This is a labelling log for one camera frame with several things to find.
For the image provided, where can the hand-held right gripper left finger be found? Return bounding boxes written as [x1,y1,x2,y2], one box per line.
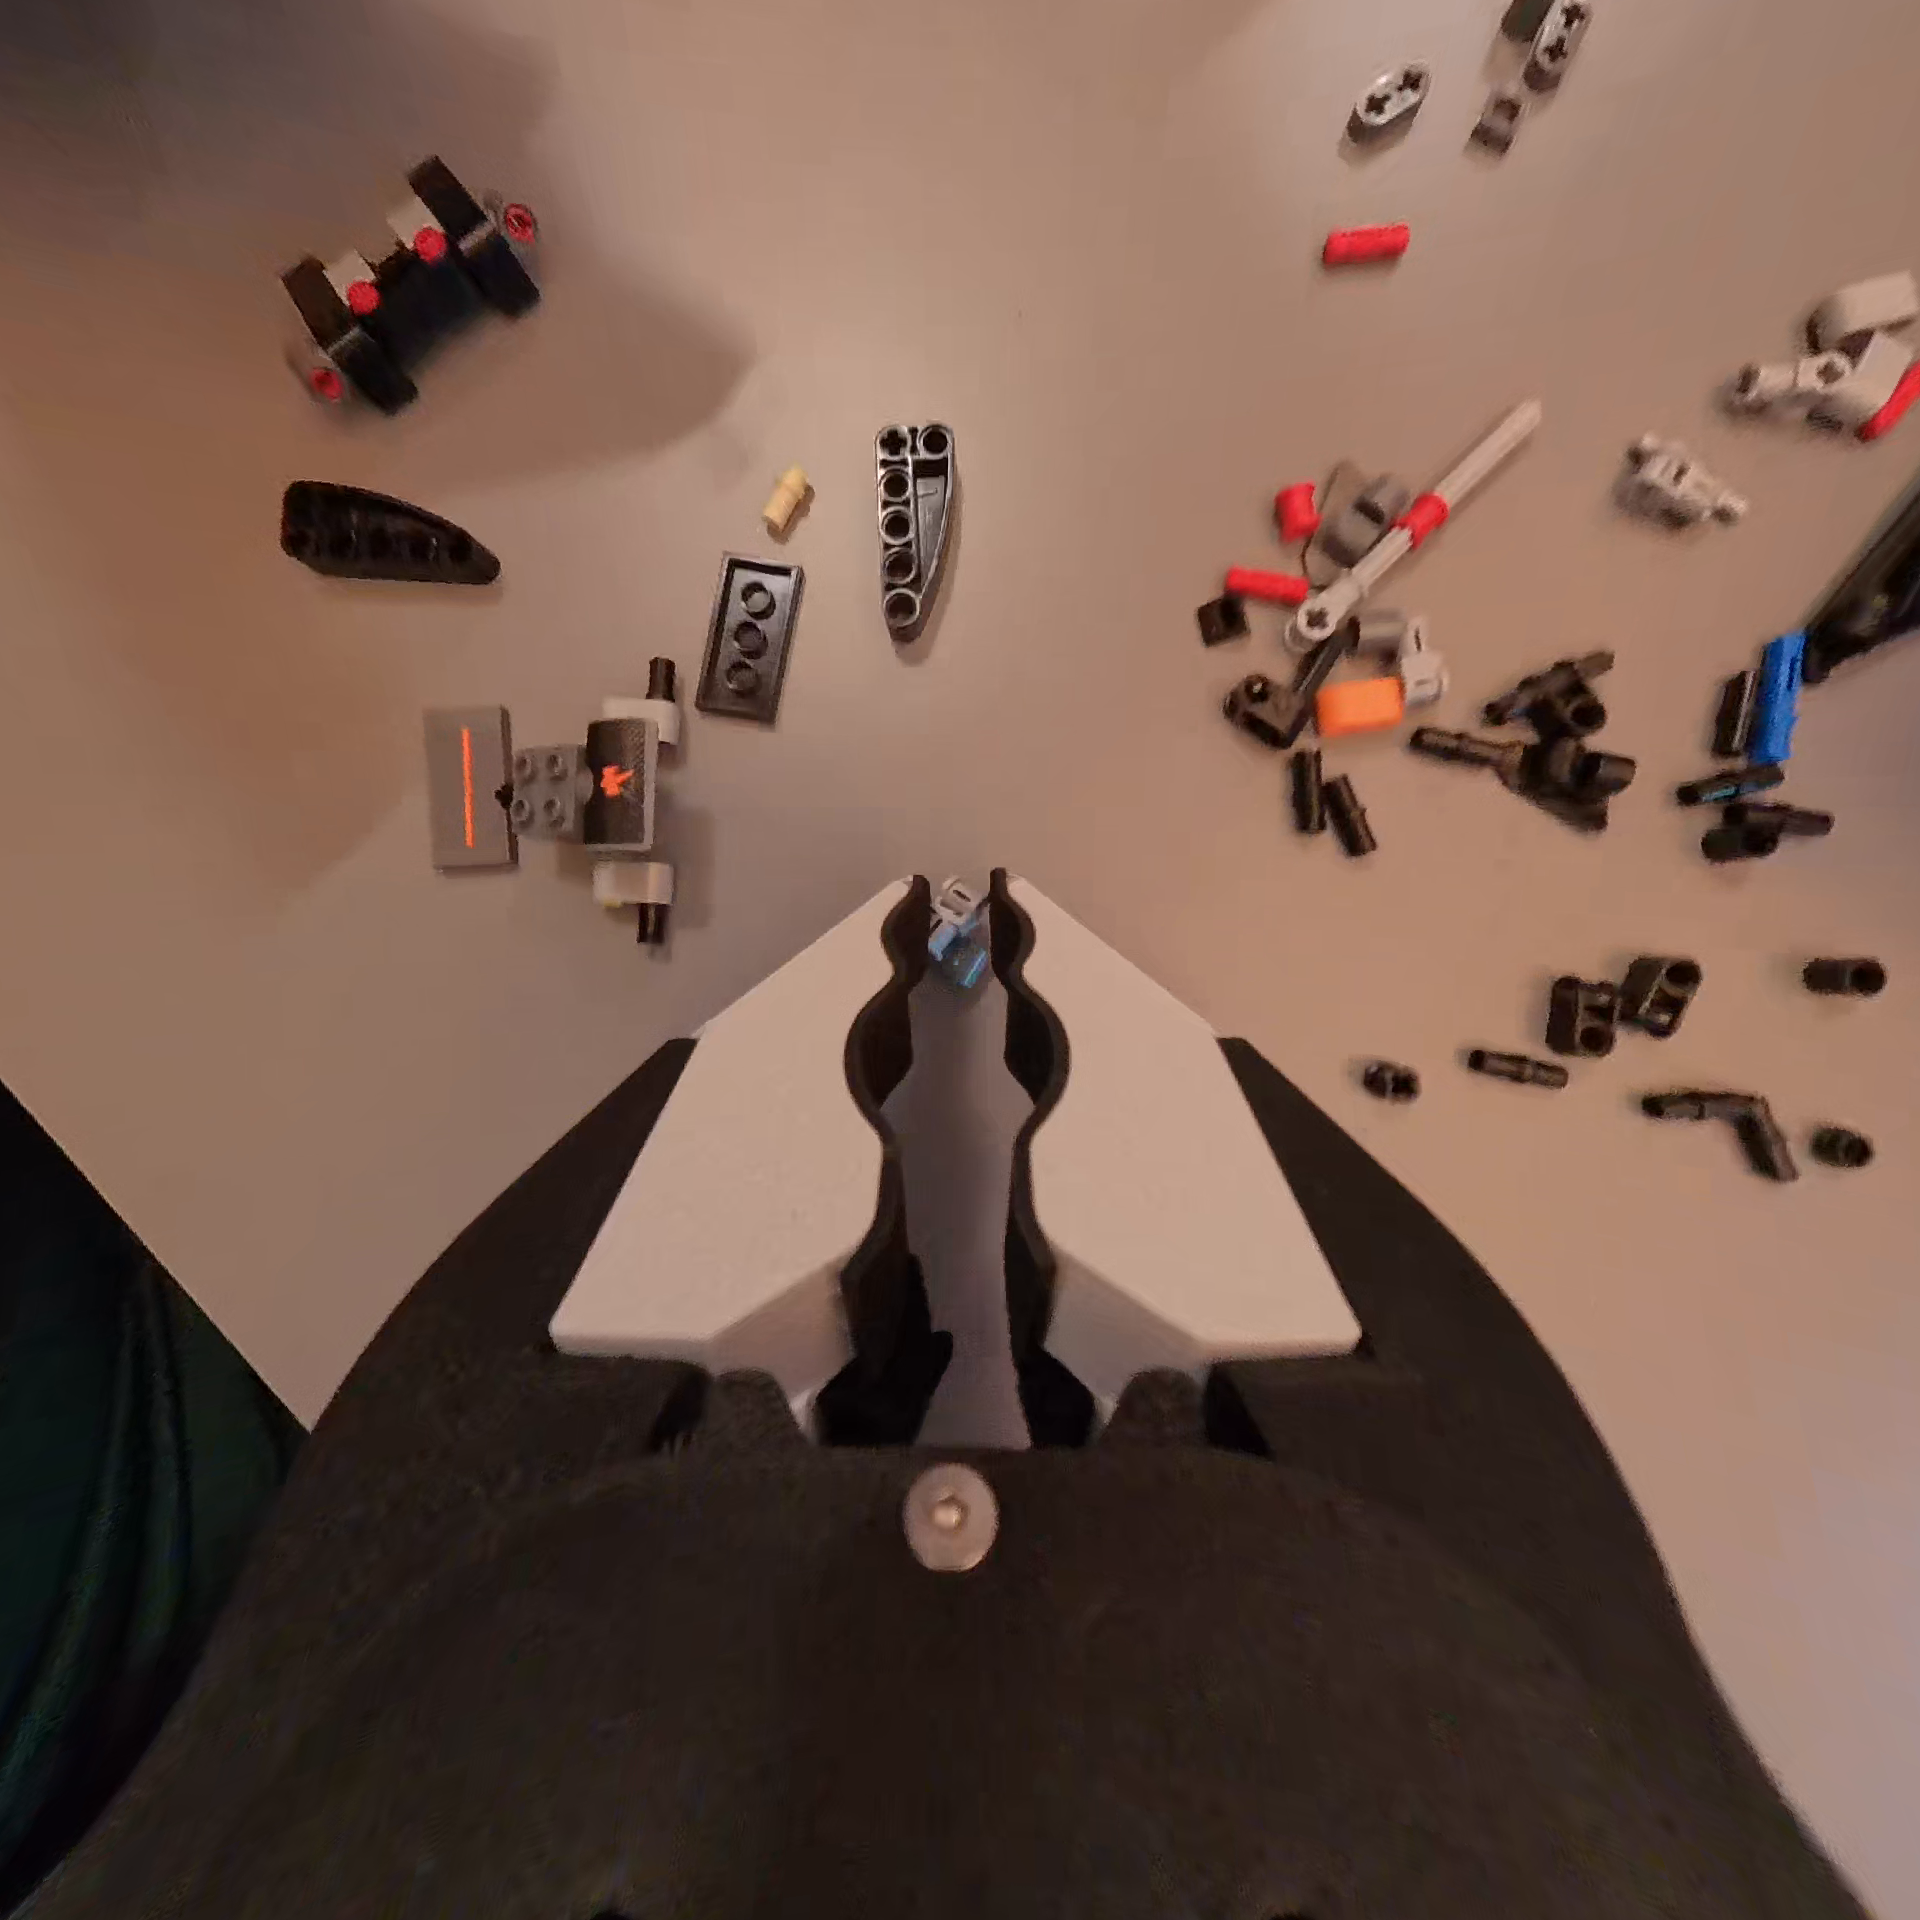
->
[545,874,954,1444]

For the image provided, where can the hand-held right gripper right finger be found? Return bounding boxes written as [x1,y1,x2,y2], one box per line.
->
[987,867,1366,1444]

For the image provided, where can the grey lego subassembly orange print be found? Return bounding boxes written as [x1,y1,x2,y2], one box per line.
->
[510,657,684,947]

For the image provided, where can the black lego subassembly red pins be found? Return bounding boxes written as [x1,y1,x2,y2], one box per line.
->
[280,154,545,416]

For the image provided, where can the dark grey orange-striped lego tile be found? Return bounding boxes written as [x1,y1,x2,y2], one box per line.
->
[422,701,518,874]

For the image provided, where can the black lego plate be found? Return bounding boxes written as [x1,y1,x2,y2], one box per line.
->
[694,552,806,728]

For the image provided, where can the light grey lego pin connector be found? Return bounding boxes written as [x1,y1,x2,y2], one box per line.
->
[1350,608,1454,706]

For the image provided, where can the black curved lego panel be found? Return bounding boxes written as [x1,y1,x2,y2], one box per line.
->
[874,424,960,647]
[280,480,506,587]

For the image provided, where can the grey lego connector block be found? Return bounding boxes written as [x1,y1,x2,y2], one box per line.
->
[1316,463,1412,564]

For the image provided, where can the long light grey lego axle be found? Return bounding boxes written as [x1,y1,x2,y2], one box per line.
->
[1290,401,1546,647]

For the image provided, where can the light grey lego clip connector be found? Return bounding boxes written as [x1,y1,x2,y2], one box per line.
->
[1616,435,1748,530]

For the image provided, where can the flat black lego beams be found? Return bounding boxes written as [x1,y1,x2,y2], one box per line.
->
[1798,480,1920,683]

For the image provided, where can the light grey lego joint assembly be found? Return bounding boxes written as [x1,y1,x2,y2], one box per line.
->
[1722,274,1920,443]

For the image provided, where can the dark grey lego connector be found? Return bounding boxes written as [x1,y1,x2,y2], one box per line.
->
[1500,0,1596,91]

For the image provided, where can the person's green sweater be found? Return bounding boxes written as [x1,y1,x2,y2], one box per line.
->
[0,1079,308,1920]

